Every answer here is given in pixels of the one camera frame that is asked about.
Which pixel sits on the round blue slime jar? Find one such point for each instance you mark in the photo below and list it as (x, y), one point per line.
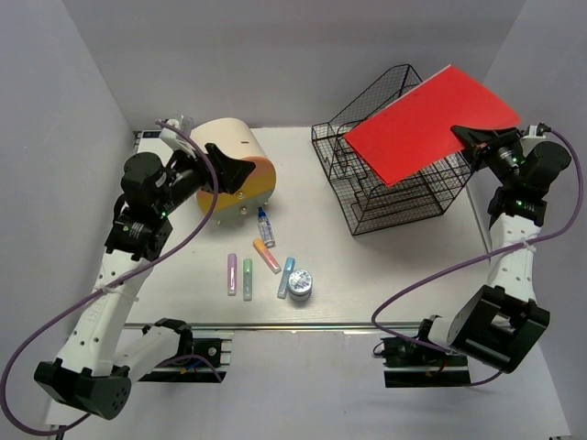
(300, 285)

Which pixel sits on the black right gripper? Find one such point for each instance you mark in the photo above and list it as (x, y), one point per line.
(484, 143)

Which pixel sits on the purple highlighter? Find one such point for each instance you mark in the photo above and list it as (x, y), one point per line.
(232, 274)

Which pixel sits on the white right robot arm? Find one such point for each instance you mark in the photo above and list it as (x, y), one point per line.
(501, 322)

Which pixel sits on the blue highlighter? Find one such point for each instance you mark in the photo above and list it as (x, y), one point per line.
(287, 269)

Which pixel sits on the orange highlighter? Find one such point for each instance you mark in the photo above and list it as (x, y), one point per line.
(267, 256)

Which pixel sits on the clear blue-capped spray bottle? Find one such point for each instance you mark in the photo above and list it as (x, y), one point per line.
(266, 233)

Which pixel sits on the aluminium table edge rail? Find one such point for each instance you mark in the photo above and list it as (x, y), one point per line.
(287, 327)

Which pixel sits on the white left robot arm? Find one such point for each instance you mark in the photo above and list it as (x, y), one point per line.
(89, 373)

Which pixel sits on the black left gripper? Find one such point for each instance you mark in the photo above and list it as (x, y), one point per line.
(231, 173)

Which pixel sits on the green highlighter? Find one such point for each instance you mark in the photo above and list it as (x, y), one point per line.
(247, 279)

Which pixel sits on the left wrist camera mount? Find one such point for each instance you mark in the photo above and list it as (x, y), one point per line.
(175, 133)

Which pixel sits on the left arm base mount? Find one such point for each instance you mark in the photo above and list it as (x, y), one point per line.
(208, 363)

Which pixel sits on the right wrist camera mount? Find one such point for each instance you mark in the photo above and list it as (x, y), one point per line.
(536, 132)

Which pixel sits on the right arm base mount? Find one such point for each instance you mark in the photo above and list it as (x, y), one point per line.
(407, 365)

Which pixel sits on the red folder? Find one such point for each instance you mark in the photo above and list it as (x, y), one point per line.
(414, 131)

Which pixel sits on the black wire mesh rack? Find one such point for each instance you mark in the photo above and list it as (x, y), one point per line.
(405, 188)

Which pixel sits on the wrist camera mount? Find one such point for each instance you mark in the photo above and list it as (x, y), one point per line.
(175, 133)
(536, 132)

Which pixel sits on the round cream drawer organizer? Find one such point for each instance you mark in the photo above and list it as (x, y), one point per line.
(247, 178)

